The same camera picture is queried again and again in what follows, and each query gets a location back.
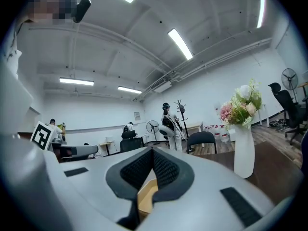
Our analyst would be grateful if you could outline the white vase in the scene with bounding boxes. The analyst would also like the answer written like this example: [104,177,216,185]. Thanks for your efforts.
[233,124,256,180]

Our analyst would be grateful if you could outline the small wooden desk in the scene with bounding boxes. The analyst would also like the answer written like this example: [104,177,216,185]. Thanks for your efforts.
[99,141,117,156]

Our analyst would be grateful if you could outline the black white swivel chair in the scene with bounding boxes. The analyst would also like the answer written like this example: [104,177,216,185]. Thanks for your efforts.
[158,125,175,137]

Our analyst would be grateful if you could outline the black coat rack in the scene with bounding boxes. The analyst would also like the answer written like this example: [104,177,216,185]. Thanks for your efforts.
[173,99,193,154]

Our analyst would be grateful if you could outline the beige tray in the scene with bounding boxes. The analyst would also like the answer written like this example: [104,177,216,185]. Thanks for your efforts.
[137,169,159,222]

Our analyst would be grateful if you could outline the pink white flower bouquet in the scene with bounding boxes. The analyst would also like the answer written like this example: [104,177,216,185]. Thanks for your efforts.
[218,78,263,131]

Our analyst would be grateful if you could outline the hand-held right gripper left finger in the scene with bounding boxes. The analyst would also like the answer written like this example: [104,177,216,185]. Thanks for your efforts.
[59,146,155,230]

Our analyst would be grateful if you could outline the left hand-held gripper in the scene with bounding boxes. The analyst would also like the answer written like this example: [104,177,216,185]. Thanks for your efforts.
[30,121,99,163]

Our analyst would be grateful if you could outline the black office chair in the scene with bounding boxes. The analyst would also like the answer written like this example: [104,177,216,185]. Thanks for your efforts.
[119,131,145,154]
[268,82,308,145]

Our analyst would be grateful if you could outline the cluster of clear water jugs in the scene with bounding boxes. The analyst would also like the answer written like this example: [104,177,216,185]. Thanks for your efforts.
[204,124,231,143]

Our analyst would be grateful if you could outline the light wooden desk white legs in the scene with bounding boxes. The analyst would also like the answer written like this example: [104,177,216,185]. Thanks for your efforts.
[186,121,204,144]

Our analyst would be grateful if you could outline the black folding chair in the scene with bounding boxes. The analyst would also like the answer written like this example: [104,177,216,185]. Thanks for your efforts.
[186,131,218,155]

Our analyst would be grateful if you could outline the black floor fan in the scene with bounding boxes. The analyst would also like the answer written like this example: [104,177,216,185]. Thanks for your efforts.
[281,68,299,103]
[146,120,161,146]

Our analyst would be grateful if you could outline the black head-worn camera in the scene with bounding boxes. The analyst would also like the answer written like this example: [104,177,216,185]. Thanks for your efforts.
[72,0,92,24]

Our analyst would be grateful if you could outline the ceiling air conditioner unit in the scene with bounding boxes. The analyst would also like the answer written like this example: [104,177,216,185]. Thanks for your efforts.
[149,77,173,93]

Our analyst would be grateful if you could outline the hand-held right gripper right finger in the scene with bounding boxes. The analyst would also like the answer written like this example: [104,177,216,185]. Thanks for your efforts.
[141,146,275,231]

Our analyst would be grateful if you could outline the wooden desk black legs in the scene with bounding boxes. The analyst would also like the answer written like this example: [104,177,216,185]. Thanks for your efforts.
[297,80,308,101]

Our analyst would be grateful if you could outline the person's torso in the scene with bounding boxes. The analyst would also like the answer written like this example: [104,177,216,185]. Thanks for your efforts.
[0,20,34,139]

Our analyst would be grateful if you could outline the person's head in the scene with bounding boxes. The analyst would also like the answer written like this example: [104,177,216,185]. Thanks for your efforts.
[26,0,77,24]

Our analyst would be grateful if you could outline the white table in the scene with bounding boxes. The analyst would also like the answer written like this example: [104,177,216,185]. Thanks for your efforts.
[257,103,269,127]

